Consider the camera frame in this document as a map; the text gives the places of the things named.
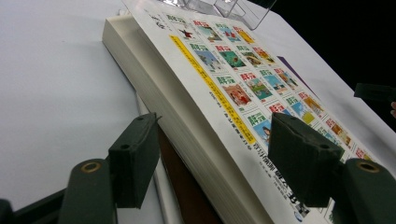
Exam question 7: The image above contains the white table board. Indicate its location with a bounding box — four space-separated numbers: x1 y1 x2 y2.
0 0 396 224

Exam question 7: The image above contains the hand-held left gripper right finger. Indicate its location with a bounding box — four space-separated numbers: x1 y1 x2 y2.
267 111 396 224

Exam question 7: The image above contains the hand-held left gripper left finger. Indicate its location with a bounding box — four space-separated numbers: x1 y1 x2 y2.
58 112 162 224

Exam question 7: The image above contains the clear acrylic book rack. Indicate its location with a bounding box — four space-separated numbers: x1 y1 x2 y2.
158 0 278 31

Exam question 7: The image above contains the dark brown magazine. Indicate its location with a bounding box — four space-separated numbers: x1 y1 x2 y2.
134 92 225 224

